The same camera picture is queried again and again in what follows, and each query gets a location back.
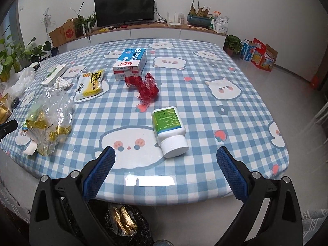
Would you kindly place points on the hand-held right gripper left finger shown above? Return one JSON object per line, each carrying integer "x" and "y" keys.
{"x": 98, "y": 174}

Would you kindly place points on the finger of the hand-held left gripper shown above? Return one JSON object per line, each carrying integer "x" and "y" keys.
{"x": 9, "y": 127}

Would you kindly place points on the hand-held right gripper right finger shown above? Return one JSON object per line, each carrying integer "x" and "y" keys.
{"x": 232, "y": 174}

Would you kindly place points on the clear plastic bag with wrappers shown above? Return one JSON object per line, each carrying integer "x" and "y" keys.
{"x": 48, "y": 117}

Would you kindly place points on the bin with black bag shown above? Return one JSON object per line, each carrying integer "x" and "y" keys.
{"x": 143, "y": 223}

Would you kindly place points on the white bottle with green label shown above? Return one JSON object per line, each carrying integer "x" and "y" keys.
{"x": 166, "y": 123}

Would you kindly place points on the red mesh net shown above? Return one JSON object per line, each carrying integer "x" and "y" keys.
{"x": 147, "y": 89}

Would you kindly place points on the gold foil bag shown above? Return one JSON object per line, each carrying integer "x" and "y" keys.
{"x": 4, "y": 110}

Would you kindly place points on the small black object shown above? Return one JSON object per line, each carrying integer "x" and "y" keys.
{"x": 16, "y": 102}

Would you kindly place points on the white plastic bag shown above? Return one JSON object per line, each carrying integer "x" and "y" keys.
{"x": 21, "y": 80}

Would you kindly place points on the gold wrapper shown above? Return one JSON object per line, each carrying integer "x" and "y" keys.
{"x": 123, "y": 219}

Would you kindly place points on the white green paper box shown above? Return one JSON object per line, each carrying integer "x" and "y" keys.
{"x": 52, "y": 75}

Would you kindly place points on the crumpled white tissue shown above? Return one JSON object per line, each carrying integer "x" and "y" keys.
{"x": 62, "y": 83}

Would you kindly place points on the large leafy pothos plant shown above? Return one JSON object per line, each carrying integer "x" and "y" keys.
{"x": 15, "y": 53}

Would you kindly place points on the yellow snack packet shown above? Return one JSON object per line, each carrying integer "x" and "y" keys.
{"x": 89, "y": 84}

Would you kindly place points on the grey patterned cloth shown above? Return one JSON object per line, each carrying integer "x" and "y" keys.
{"x": 314, "y": 225}

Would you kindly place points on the plain brown cardboard box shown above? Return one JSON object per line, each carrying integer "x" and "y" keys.
{"x": 57, "y": 37}

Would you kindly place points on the brown box with red flower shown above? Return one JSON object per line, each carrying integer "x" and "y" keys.
{"x": 69, "y": 30}

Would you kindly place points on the blue white milk carton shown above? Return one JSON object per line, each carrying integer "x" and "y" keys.
{"x": 130, "y": 59}

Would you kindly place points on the red colourful open carton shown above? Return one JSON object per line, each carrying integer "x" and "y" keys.
{"x": 265, "y": 59}

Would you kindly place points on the blue printed carton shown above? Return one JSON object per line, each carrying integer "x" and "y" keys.
{"x": 248, "y": 51}

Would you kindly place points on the slim green potted plant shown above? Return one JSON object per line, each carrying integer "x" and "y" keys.
{"x": 82, "y": 21}

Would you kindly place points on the small green potted plant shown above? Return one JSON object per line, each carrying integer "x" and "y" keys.
{"x": 233, "y": 43}

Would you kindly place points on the yellow tool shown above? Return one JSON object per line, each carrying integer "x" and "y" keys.
{"x": 103, "y": 29}

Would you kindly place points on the white printed bag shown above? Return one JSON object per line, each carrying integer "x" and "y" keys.
{"x": 221, "y": 25}

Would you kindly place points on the white wooden television cabinet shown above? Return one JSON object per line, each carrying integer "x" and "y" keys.
{"x": 153, "y": 33}

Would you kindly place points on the bonsai in teal planter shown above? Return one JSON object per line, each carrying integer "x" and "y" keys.
{"x": 198, "y": 19}

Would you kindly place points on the spray bottle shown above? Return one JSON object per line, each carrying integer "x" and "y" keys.
{"x": 216, "y": 15}

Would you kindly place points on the white router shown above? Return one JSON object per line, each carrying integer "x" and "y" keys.
{"x": 175, "y": 24}

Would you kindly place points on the black television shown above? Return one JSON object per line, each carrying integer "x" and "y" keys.
{"x": 123, "y": 7}

